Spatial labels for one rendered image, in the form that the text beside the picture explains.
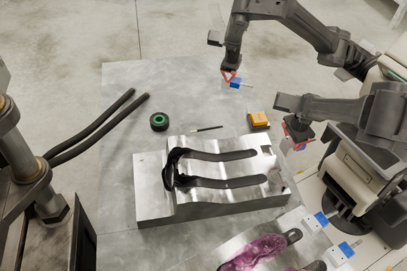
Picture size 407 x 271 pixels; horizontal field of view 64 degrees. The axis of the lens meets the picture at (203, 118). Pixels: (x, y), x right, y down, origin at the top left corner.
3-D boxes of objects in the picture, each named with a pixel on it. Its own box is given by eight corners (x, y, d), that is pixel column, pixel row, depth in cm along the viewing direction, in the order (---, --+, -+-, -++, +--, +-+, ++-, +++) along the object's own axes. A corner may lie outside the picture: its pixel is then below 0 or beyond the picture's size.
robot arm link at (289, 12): (274, 16, 67) (284, -32, 67) (224, 18, 77) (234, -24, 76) (347, 68, 100) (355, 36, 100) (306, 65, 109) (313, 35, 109)
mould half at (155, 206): (262, 146, 129) (268, 124, 119) (285, 205, 112) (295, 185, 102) (134, 163, 121) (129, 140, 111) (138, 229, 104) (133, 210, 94)
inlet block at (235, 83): (254, 88, 137) (255, 77, 134) (251, 95, 134) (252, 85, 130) (224, 81, 140) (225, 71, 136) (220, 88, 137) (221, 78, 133)
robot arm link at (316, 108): (403, 153, 52) (423, 88, 51) (369, 144, 52) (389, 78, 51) (310, 127, 95) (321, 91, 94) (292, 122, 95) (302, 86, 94)
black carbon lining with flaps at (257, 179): (254, 150, 119) (258, 133, 112) (268, 188, 109) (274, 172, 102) (159, 162, 114) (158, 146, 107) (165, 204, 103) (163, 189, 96)
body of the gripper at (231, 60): (220, 68, 127) (221, 52, 121) (226, 54, 133) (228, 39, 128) (235, 72, 125) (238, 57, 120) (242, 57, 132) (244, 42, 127)
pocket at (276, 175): (278, 174, 114) (281, 168, 112) (284, 187, 111) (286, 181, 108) (266, 176, 114) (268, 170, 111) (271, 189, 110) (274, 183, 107)
